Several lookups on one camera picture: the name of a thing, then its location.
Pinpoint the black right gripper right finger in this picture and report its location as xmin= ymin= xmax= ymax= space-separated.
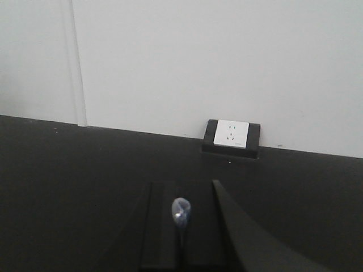
xmin=212 ymin=180 xmax=330 ymax=271

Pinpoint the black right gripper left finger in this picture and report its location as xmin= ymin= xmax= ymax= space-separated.
xmin=140 ymin=181 xmax=179 ymax=269

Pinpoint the clear plastic pipette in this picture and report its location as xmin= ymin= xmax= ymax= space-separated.
xmin=171 ymin=197 xmax=191 ymax=269

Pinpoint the black socket mounting box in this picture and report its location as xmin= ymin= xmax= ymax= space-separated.
xmin=201 ymin=119 xmax=260 ymax=159

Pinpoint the white wall power socket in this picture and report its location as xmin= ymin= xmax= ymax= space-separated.
xmin=213 ymin=120 xmax=250 ymax=148

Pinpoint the white wall trim strip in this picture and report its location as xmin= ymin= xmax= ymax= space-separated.
xmin=65 ymin=1 xmax=87 ymax=127

